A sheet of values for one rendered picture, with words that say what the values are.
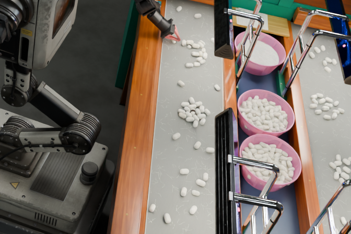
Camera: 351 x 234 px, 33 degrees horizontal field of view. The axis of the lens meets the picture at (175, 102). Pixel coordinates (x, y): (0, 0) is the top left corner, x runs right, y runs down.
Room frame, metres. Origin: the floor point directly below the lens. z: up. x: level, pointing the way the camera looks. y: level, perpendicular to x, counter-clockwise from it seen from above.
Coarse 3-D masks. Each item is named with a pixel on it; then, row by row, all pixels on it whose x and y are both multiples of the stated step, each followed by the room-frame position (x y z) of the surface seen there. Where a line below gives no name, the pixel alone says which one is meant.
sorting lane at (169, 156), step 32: (192, 32) 2.43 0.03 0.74; (160, 64) 2.12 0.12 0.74; (160, 96) 1.92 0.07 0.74; (192, 96) 1.98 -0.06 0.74; (160, 128) 1.73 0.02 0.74; (192, 128) 1.79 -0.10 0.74; (160, 160) 1.56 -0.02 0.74; (192, 160) 1.62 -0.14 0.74; (160, 192) 1.42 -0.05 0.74; (160, 224) 1.28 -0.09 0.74; (192, 224) 1.32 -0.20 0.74
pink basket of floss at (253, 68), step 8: (240, 40) 2.51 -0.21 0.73; (264, 40) 2.57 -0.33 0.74; (272, 40) 2.56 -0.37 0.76; (280, 48) 2.52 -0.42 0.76; (240, 56) 2.36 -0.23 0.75; (280, 56) 2.48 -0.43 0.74; (240, 64) 2.37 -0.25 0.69; (248, 64) 2.33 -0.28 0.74; (256, 64) 2.32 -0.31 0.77; (248, 72) 2.35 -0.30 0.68; (256, 72) 2.34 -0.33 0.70; (264, 72) 2.35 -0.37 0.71
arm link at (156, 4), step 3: (150, 0) 2.28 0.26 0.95; (153, 0) 2.29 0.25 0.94; (153, 3) 2.27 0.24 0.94; (156, 3) 2.31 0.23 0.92; (159, 3) 2.39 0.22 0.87; (156, 6) 2.28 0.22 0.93; (159, 6) 2.36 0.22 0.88; (138, 9) 2.25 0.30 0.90; (150, 9) 2.28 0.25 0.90; (153, 9) 2.27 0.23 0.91; (156, 9) 2.27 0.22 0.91; (159, 9) 2.33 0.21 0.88; (138, 12) 2.25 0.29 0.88; (147, 12) 2.27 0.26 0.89; (150, 12) 2.27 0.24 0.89; (159, 12) 2.33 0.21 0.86; (144, 15) 2.26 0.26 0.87
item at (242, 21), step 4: (236, 8) 2.70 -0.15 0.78; (240, 8) 2.71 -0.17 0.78; (248, 12) 2.70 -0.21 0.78; (252, 12) 2.72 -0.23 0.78; (264, 16) 2.71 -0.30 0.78; (240, 20) 2.61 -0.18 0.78; (244, 20) 2.62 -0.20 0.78; (248, 20) 2.63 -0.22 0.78; (256, 20) 2.65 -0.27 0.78; (264, 20) 2.68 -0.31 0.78; (240, 24) 2.57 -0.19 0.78; (244, 24) 2.59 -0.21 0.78; (256, 24) 2.62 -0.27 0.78; (264, 24) 2.64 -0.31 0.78; (264, 28) 2.61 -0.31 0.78
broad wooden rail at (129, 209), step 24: (144, 24) 2.34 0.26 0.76; (144, 48) 2.16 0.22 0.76; (144, 72) 2.00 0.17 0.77; (144, 96) 1.86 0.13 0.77; (144, 120) 1.72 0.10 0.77; (120, 144) 1.68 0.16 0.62; (144, 144) 1.60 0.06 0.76; (120, 168) 1.45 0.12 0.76; (144, 168) 1.48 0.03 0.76; (120, 192) 1.34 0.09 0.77; (144, 192) 1.38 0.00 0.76; (120, 216) 1.24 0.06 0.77; (144, 216) 1.28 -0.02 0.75
